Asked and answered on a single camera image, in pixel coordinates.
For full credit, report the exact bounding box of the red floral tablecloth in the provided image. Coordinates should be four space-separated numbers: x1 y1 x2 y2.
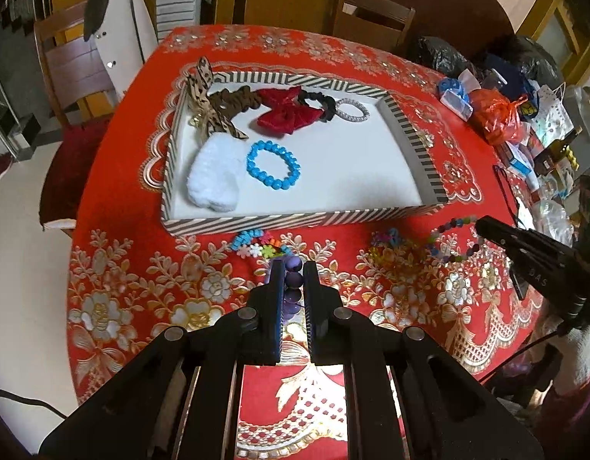
65 24 564 460

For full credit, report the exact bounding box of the multicolour flower bead bracelet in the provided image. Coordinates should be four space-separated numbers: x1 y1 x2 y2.
369 229 413 260

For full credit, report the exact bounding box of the pink clothing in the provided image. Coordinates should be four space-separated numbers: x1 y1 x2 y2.
534 383 590 442

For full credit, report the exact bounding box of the blue and white package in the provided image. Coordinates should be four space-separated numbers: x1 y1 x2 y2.
438 77 475 118

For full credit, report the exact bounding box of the white patterned gift bag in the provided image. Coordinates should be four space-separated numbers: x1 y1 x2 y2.
534 84 580 145

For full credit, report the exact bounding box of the wooden slat-back chair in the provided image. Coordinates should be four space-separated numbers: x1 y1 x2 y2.
33 2 128 130

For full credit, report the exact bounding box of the person's right forearm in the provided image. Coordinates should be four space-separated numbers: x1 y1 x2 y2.
539 326 590 394

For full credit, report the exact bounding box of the thin black cable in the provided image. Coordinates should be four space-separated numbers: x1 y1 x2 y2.
482 330 564 383

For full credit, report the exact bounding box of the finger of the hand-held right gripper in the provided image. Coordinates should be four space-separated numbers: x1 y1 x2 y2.
508 246 588 319
474 215 576 269

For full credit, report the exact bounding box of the red velvet hair bow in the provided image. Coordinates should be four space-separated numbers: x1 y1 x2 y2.
254 86 323 136

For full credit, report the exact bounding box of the turquoise flower bead bracelet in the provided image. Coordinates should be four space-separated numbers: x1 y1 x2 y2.
230 230 272 257

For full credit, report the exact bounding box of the white jacket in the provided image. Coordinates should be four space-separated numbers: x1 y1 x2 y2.
84 0 159 101

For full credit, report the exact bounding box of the brown scrunchie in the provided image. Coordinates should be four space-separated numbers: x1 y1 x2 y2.
209 85 264 118

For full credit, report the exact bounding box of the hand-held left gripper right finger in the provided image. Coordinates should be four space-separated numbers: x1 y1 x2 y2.
302 260 545 460

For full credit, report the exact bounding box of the wooden open-back chair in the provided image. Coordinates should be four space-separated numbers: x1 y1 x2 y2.
331 0 416 53

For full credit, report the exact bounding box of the maroon seat cushion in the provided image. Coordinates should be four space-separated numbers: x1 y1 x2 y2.
39 117 114 231

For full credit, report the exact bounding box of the striped shallow box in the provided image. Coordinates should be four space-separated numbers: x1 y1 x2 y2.
160 69 450 238

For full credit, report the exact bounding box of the round brown table top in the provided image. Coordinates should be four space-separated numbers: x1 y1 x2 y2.
372 0 516 61

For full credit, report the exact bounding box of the pile of small packages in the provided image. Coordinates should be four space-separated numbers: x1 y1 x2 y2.
503 125 583 192

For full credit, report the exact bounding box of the yellow framed glass door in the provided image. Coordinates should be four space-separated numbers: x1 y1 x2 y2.
515 0 590 82

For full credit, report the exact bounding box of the blue bead bracelet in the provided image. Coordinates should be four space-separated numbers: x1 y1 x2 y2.
246 140 303 191

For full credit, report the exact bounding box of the dark grey cloth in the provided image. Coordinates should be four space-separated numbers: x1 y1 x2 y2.
83 0 113 41

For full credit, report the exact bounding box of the dark blue bag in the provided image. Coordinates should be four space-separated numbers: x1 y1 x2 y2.
484 53 540 106

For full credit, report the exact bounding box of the clear plastic bag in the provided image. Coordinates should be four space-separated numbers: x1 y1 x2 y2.
532 196 576 245

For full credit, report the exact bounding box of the mixed colour round bead bracelet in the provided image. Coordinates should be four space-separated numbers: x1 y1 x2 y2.
426 215 482 264

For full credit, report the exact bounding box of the white fluffy scrunchie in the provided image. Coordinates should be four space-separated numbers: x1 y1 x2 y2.
187 136 250 212

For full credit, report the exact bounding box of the silver hair tie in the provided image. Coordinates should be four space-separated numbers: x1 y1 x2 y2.
332 98 371 123

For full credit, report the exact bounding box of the black scrunchie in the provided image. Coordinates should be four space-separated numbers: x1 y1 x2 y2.
297 89 341 123

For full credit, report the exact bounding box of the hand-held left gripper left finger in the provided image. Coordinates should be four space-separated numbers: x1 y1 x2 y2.
39 259 286 460

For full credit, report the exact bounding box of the purple bead bracelet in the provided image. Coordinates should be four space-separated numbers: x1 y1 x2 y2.
284 256 308 327

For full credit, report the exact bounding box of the leopard print hair bow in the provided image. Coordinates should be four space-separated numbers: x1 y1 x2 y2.
181 56 250 142

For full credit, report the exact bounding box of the orange plastic bag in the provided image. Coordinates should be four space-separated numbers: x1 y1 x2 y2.
467 87 530 147

